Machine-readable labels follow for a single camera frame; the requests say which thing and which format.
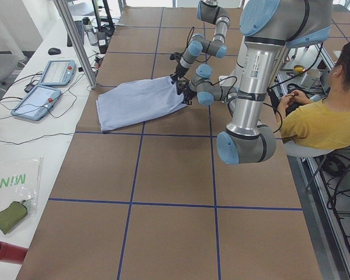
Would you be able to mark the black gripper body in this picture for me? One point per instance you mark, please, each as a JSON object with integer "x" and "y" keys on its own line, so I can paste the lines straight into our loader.
{"x": 186, "y": 91}
{"x": 179, "y": 69}

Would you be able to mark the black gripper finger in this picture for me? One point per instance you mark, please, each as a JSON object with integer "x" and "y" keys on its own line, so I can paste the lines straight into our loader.
{"x": 187, "y": 102}
{"x": 174, "y": 78}

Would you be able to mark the light blue striped shirt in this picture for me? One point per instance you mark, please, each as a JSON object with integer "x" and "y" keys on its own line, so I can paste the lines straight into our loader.
{"x": 137, "y": 101}

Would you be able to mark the red cylinder bottle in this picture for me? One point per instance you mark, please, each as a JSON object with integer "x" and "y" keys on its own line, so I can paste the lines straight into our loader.
{"x": 10, "y": 253}

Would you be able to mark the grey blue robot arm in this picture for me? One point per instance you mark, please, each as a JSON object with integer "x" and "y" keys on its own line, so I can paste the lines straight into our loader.
{"x": 268, "y": 27}
{"x": 197, "y": 44}

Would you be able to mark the blue teach pendant tablet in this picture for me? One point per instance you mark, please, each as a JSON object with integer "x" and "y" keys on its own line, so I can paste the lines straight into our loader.
{"x": 58, "y": 73}
{"x": 37, "y": 103}

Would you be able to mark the small black device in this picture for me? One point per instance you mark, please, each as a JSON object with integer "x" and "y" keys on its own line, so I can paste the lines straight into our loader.
{"x": 29, "y": 87}

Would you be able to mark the black computer mouse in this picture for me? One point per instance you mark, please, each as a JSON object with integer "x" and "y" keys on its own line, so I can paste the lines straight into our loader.
{"x": 54, "y": 51}

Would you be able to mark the clear plastic bag green print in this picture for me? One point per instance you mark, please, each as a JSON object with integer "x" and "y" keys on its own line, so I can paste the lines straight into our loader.
{"x": 20, "y": 181}

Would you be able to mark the person in yellow shirt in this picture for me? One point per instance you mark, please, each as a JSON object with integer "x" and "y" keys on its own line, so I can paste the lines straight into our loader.
{"x": 323, "y": 124}

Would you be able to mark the olive green folded pouch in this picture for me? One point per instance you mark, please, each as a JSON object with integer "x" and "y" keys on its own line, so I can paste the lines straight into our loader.
{"x": 11, "y": 216}

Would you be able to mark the aluminium frame post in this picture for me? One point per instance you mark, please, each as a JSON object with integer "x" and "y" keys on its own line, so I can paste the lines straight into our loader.
{"x": 63, "y": 10}

